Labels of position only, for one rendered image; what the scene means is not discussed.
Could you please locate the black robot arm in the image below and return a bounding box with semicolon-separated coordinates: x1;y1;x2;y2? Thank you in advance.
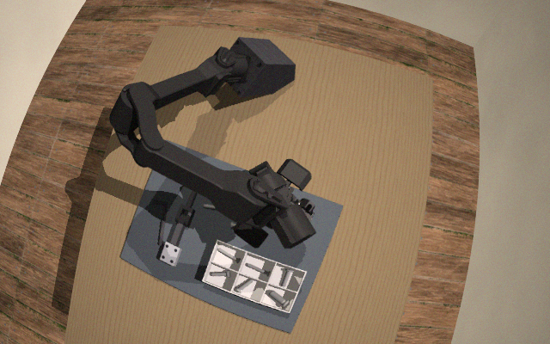
109;46;316;249

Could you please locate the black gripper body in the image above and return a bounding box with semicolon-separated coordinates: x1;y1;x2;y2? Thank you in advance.
233;159;312;249

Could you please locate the white compartment tray with metal parts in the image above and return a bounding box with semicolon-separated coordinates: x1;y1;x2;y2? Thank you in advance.
202;241;306;313

